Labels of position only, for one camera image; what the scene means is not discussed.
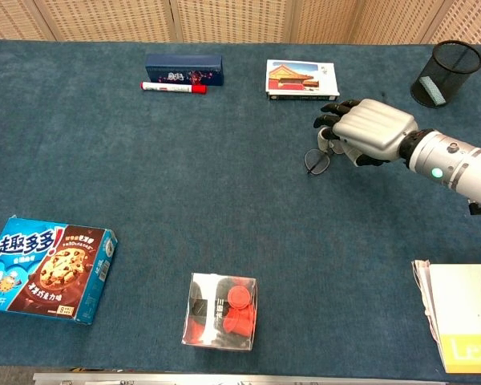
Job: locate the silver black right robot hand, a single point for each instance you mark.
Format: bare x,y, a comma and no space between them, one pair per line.
373,124

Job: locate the black-framed eyeglasses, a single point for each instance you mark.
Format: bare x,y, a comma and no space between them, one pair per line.
317,162

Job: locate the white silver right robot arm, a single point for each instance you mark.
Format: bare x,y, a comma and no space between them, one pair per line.
457,160

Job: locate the teal white eraser block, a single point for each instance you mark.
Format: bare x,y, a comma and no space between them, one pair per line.
432,91

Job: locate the palace picture postcard box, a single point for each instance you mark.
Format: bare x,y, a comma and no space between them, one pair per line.
300,78

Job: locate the black mesh pen holder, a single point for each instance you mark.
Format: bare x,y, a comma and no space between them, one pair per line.
449,68

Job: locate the worn pinkish paper stack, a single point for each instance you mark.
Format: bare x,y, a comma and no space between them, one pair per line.
423,284

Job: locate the beige woven folding screen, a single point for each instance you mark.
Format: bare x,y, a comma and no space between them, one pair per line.
232,20

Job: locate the navy blue pencil case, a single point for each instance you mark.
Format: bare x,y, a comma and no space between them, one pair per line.
184,68

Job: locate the red white marker pen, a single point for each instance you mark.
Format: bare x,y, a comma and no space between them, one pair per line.
168,87

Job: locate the white yellow Lexicon book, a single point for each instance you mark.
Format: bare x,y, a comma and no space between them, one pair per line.
469,313

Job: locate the clear box with red pieces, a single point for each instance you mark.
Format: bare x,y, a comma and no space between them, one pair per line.
224,313

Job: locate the blue chocolate cookie box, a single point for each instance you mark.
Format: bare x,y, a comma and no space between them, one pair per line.
48,272

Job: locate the aluminium rail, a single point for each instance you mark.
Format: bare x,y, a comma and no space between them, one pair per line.
224,379

